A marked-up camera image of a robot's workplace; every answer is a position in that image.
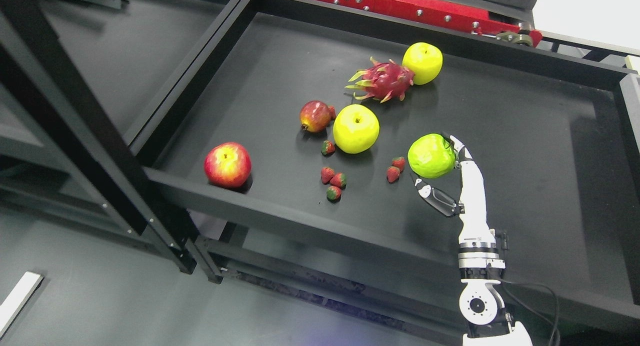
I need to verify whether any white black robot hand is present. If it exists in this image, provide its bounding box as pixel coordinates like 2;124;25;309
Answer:
410;133;496;244

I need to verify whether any green apple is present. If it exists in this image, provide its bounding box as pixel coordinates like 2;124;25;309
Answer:
407;132;457;179

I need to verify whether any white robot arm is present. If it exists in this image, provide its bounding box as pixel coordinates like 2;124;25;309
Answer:
458;241;533;346

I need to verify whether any yellow apple front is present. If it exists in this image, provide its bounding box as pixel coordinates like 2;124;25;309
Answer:
333;104;380;154

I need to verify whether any yellow apple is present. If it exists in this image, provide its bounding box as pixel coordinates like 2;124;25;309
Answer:
401;41;444;86
333;104;380;154

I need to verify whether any yellow apple back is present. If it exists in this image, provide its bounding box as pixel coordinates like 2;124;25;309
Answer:
401;41;444;86

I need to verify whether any red apple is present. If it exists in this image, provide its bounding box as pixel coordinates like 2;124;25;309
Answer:
203;142;252;189

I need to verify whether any strawberry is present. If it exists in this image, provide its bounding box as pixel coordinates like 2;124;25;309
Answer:
326;185;343;203
386;166;402;184
321;139;336;157
329;172;347;190
320;166;336;185
391;156;406;173

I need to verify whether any pink dragon fruit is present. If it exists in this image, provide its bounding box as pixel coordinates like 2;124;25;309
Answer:
345;56;415;103

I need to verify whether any red pomegranate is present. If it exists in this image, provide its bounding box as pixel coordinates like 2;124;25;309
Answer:
299;100;332;133

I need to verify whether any red metal beam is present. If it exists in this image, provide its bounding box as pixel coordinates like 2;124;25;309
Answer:
314;0;543;47

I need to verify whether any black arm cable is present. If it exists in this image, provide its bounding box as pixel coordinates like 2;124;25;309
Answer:
495;229;561;346

